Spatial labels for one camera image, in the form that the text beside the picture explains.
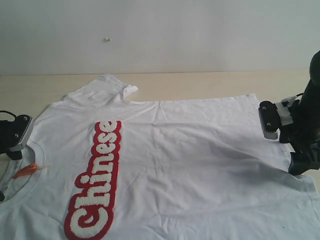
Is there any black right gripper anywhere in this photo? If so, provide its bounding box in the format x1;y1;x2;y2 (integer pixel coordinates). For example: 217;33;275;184
279;98;320;175

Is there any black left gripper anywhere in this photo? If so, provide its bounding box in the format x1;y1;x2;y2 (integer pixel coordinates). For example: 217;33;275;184
0;120;22;202

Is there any white t-shirt red lettering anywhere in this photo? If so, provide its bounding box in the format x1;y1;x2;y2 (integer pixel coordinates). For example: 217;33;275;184
0;74;320;240

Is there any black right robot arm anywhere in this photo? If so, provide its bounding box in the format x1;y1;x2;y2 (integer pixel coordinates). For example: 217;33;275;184
279;52;320;176

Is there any orange neck label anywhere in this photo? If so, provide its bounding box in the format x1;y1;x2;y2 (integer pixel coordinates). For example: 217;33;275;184
13;163;38;179

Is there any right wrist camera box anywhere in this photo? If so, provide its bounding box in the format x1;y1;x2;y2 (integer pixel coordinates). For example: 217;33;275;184
258;101;282;140

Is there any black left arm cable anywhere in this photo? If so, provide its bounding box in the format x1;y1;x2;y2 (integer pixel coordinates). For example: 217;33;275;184
0;110;16;121

